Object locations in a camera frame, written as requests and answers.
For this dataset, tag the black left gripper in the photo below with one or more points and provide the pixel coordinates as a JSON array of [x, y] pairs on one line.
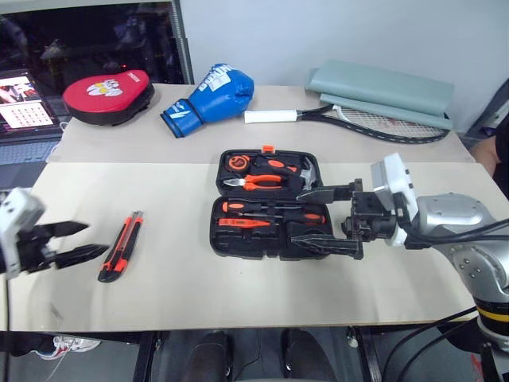
[[33, 248]]

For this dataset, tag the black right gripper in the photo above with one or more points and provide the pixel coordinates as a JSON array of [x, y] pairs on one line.
[[371, 221]]

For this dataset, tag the large black orange screwdriver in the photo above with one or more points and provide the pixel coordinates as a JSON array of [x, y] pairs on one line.
[[309, 218]]

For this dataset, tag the orange black utility knife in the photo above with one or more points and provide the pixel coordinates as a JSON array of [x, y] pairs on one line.
[[119, 254]]

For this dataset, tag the black plastic tool case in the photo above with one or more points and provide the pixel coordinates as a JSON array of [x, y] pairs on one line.
[[242, 244]]

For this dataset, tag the orange voltage tester pen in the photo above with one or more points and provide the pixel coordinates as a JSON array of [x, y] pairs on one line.
[[238, 223]]

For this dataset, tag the small black orange screwdriver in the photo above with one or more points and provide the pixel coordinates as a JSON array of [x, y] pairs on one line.
[[234, 206]]

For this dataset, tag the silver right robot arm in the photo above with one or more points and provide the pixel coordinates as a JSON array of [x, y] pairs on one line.
[[449, 211]]

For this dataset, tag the claw hammer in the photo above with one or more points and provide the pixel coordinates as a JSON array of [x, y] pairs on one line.
[[308, 173]]

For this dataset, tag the grey laptop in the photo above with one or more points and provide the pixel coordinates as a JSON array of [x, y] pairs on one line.
[[24, 153]]

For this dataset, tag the white sneaker red accents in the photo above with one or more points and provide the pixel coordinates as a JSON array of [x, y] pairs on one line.
[[67, 346]]

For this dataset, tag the orange black tape measure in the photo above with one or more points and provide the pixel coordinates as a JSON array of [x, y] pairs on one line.
[[238, 162]]

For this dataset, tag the black tennis racket white grip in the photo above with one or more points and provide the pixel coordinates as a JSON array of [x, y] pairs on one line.
[[270, 116]]

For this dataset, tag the black table leg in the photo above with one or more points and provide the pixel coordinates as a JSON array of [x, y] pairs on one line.
[[147, 356], [366, 356]]

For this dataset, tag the dark rounded shape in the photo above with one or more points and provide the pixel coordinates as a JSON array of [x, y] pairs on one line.
[[304, 356], [212, 356]]

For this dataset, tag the folded grey-green mat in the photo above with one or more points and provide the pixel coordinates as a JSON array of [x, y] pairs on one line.
[[378, 85]]

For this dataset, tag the red boxing punch mitt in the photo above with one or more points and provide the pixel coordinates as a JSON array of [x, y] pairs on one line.
[[103, 99]]

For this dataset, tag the blue boxing glove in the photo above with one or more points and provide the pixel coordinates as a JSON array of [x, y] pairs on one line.
[[216, 105]]

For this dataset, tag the bystander in black clothes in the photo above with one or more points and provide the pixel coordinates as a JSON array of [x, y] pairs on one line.
[[487, 153]]

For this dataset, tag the grey metal rack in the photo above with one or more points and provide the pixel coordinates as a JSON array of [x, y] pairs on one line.
[[491, 107]]

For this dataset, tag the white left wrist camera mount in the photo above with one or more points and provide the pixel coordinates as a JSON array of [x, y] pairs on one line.
[[16, 223]]

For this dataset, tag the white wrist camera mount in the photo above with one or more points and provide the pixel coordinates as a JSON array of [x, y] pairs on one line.
[[395, 179], [16, 223]]

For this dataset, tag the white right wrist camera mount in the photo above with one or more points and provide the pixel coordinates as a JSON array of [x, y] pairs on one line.
[[395, 179]]

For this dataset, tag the dark window grey frame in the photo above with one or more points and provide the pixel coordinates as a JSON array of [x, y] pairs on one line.
[[99, 40]]

